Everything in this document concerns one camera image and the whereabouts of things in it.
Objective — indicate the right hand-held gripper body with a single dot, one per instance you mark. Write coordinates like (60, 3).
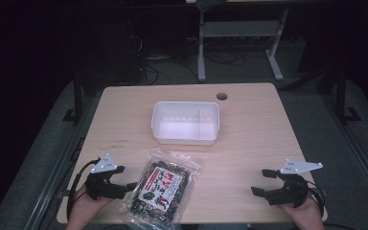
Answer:
(290, 190)

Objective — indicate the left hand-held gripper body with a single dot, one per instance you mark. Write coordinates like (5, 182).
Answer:
(99, 189)

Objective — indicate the clear packet of dried seaweed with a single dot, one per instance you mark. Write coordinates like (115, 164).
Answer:
(159, 191)

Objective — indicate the white plastic container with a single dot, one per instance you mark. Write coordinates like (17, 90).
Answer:
(185, 123)

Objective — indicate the person's left hand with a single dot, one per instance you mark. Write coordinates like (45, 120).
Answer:
(86, 209)

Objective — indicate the person's right hand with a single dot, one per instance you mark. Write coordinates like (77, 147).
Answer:
(302, 214)

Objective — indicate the black metal stand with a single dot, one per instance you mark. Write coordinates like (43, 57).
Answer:
(342, 96)
(76, 99)

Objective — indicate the aluminium rail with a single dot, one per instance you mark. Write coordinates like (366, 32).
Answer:
(356, 150)
(56, 177)

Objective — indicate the white metal desk frame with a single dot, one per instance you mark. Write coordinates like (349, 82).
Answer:
(236, 30)

